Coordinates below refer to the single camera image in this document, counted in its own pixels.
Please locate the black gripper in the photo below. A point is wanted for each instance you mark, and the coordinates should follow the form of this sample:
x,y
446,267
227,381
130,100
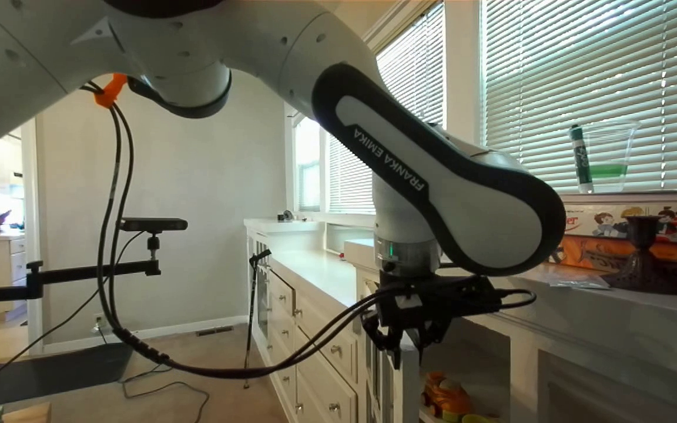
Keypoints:
x,y
410,301

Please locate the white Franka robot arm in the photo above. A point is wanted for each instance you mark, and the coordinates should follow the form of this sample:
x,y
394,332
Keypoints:
x,y
448,180

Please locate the white drawer cabinet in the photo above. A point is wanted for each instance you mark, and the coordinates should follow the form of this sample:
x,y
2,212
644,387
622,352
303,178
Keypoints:
x,y
317,274

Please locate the orange toy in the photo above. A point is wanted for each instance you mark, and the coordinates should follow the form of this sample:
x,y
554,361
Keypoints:
x,y
446,396

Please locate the black tripod stand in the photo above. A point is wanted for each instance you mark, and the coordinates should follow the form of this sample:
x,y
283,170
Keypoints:
x,y
255,296

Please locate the small dark object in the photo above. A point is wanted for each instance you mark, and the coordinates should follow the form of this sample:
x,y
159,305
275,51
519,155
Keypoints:
x,y
283,214

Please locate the small bare window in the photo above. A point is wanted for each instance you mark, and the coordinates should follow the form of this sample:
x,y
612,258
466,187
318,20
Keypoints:
x,y
307,172

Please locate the orange board game box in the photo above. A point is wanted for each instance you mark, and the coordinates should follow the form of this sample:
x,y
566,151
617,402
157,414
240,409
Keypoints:
x,y
588,252

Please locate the green marker pen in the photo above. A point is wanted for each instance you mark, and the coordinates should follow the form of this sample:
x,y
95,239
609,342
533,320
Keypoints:
x,y
581,155

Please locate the dark wooden goblet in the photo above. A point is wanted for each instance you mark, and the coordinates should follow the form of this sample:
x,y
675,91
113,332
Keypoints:
x,y
647,267

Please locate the clear plastic cup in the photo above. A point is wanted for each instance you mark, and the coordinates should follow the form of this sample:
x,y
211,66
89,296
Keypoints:
x,y
612,178

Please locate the white red board game box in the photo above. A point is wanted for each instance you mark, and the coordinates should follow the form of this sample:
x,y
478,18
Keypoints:
x,y
668,220

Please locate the wide white window blinds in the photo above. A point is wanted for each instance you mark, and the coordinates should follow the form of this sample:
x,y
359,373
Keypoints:
x,y
588,63

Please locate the black floor mat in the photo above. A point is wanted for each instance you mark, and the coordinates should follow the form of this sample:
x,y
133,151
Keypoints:
x,y
42,376

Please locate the black stereo camera bar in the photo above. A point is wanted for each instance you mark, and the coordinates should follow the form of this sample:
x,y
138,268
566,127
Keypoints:
x,y
155,224

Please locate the white wall outlet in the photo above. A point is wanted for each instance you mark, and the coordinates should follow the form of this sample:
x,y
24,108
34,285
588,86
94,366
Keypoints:
x,y
101,323

